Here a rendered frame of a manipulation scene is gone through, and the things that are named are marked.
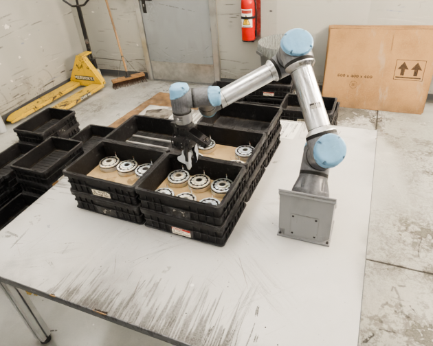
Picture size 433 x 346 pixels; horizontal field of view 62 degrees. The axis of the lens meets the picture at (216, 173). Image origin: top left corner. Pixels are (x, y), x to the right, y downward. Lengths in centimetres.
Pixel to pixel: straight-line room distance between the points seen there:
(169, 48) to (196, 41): 41
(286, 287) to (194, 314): 35
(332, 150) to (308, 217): 30
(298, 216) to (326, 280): 26
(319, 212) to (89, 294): 94
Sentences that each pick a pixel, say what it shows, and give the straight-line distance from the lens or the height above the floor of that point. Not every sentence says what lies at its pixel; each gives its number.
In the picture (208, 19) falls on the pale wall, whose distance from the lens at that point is 465.
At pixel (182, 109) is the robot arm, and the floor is 124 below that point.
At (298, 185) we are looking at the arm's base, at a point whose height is 93.
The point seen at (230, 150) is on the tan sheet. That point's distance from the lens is 190.
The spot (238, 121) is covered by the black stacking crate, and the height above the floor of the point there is 83.
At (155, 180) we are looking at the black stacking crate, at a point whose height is 87.
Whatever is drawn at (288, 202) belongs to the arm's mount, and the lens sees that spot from 146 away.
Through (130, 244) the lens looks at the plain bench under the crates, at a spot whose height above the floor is 70.
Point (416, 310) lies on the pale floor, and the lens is 238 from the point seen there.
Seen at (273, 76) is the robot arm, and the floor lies 127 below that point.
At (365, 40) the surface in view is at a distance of 417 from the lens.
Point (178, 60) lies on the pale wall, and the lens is 500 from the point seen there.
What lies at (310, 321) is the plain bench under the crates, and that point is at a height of 70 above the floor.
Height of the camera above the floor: 184
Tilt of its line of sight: 36 degrees down
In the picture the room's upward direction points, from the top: 5 degrees counter-clockwise
